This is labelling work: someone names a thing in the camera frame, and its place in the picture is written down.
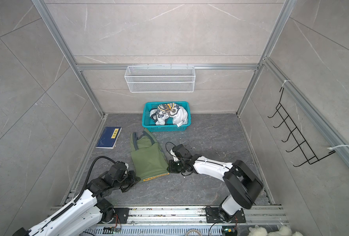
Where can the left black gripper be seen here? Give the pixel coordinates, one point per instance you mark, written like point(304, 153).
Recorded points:
point(132, 174)

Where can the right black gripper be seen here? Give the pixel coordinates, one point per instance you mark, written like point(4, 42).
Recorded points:
point(171, 167)

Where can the green tank top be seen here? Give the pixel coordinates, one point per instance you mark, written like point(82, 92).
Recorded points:
point(147, 156)

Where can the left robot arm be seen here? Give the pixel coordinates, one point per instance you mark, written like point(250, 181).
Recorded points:
point(87, 209)

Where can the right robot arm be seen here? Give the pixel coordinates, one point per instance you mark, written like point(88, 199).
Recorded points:
point(243, 185)

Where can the white patterned tank top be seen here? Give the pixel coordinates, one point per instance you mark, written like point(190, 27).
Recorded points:
point(173, 110)

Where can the blue book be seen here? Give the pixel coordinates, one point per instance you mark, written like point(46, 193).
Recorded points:
point(109, 137)

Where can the teal plastic basket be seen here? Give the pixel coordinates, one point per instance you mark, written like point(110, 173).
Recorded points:
point(169, 125)

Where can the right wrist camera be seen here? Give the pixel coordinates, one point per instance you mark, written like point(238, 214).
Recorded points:
point(179, 152)

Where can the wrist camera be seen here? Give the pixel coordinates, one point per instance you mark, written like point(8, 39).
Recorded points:
point(118, 169)
point(179, 152)

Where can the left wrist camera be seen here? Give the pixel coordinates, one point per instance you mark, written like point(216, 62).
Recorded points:
point(118, 169)

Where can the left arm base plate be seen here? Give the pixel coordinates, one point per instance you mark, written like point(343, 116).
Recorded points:
point(116, 216)

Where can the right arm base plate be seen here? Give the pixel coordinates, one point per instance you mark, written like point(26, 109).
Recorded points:
point(215, 214)

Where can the white wire mesh shelf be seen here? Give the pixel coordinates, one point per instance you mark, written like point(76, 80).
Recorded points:
point(157, 79)

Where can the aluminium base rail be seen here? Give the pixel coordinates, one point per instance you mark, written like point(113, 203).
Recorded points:
point(195, 215)

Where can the black wire hook rack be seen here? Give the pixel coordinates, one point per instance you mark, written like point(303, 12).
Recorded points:
point(295, 134)

